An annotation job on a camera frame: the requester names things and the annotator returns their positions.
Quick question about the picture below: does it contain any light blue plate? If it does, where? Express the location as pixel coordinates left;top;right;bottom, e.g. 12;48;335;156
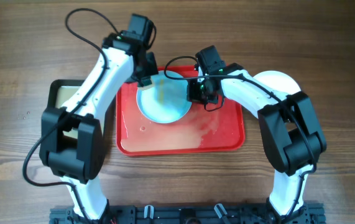
136;70;191;124

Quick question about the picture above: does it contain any white round plate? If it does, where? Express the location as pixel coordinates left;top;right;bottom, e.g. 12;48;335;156
253;70;301;95

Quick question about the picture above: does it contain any green yellow sponge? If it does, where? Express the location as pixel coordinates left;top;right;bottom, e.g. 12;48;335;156
137;79;154;91

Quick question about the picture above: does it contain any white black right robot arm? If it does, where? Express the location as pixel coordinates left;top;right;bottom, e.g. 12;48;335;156
188;62;326;223

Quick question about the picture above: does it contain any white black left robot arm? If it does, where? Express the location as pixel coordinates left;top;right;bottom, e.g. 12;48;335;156
39;30;157;223

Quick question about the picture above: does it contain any black soapy water tray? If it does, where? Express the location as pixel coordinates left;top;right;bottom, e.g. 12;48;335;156
46;78;106;141

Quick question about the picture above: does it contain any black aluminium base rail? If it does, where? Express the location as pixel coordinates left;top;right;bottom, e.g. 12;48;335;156
49;203;326;224

